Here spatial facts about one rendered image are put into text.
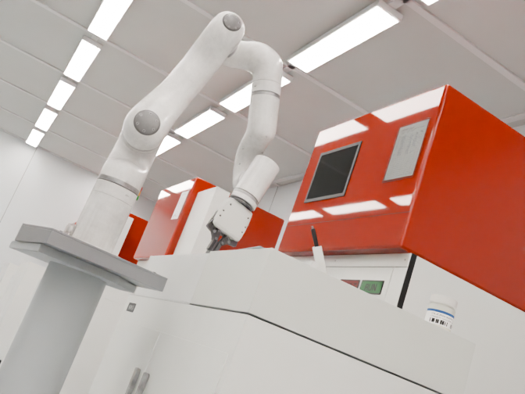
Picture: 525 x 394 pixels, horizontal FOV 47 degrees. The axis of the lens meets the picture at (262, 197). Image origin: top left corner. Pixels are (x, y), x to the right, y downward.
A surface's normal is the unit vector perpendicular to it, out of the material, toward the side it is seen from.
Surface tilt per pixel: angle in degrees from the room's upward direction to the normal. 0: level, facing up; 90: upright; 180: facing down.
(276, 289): 90
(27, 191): 90
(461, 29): 180
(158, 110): 67
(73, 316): 90
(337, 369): 90
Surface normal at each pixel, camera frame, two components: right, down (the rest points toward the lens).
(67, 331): 0.70, 0.04
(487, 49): -0.33, 0.90
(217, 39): -0.18, 0.37
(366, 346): 0.45, -0.10
